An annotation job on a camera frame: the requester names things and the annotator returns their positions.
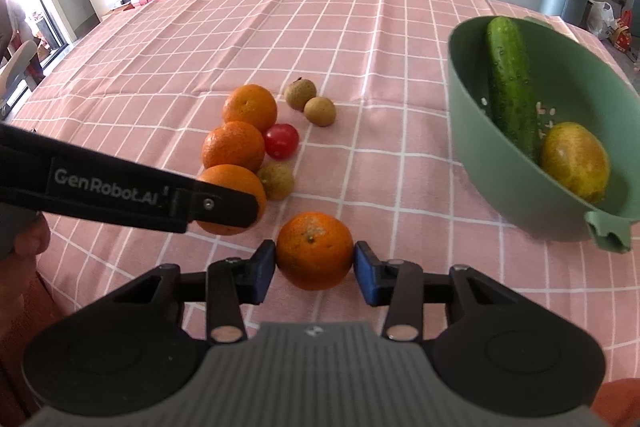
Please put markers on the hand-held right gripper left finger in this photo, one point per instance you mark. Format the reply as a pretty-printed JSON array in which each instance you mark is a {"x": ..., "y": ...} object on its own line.
[{"x": 262, "y": 272}]

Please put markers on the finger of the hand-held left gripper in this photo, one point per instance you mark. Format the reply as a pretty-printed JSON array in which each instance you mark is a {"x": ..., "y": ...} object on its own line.
[{"x": 220, "y": 206}]

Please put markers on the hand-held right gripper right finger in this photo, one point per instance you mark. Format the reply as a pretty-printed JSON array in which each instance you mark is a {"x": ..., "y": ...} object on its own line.
[{"x": 366, "y": 276}]

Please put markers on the orange with pale speckled top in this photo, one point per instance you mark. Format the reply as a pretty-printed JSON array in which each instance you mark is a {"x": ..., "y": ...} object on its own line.
[{"x": 315, "y": 252}]

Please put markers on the green colander bowl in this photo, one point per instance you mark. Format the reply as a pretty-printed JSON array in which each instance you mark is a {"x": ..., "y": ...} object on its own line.
[{"x": 470, "y": 117}]

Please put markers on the person's left hand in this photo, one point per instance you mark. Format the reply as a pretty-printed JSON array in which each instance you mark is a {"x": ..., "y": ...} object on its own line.
[{"x": 34, "y": 239}]

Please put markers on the brown longan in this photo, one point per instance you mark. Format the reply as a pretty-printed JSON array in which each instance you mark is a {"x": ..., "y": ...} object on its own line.
[
  {"x": 300, "y": 94},
  {"x": 276, "y": 181},
  {"x": 320, "y": 111}
]

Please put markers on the red cherry tomato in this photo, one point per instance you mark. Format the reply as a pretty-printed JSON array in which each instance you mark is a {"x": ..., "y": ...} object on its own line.
[{"x": 281, "y": 141}]

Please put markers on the grey chair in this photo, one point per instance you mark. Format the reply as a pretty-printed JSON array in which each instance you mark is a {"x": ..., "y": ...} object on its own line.
[{"x": 15, "y": 69}]

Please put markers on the pink checkered tablecloth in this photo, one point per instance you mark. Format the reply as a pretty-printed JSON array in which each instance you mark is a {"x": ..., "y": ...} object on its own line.
[{"x": 380, "y": 57}]

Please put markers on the yellow green mango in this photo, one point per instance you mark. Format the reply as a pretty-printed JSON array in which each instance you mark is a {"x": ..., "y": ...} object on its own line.
[{"x": 575, "y": 162}]

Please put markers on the green cucumber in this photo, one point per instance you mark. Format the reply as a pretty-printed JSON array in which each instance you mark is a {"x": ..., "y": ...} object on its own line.
[{"x": 511, "y": 82}]

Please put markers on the white plastic bag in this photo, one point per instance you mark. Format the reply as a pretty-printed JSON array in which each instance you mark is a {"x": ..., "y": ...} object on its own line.
[{"x": 600, "y": 18}]

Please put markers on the red gift package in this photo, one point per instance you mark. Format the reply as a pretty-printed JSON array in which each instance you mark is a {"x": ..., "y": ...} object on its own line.
[{"x": 622, "y": 34}]

